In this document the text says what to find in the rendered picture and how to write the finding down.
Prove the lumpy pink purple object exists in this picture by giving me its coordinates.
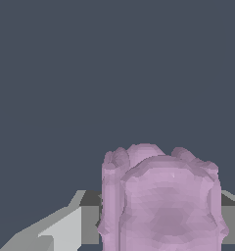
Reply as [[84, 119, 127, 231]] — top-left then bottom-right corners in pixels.
[[95, 142, 230, 251]]

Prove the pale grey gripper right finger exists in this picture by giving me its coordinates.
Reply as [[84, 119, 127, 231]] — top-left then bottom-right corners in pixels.
[[219, 189, 235, 246]]

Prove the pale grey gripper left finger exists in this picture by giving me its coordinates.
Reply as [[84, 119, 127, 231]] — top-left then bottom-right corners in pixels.
[[0, 189, 104, 251]]

